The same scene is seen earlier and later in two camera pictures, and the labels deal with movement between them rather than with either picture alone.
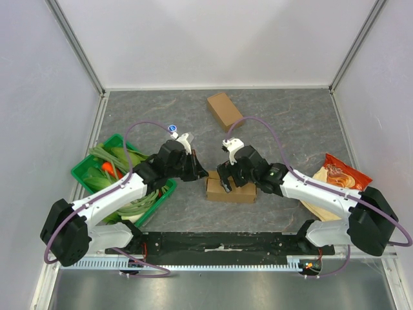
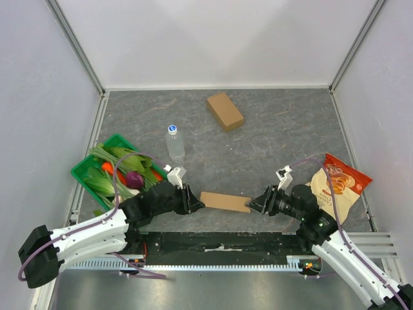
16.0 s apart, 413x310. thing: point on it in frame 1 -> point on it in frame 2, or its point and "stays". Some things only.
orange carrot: [108, 166] stays
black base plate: [213, 247] stays
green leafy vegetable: [98, 179] stays
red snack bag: [341, 175] stays
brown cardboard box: [224, 112] stays
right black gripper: [230, 175] -> [270, 200]
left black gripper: [197, 170] -> [190, 203]
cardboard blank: [215, 191] -> [224, 201]
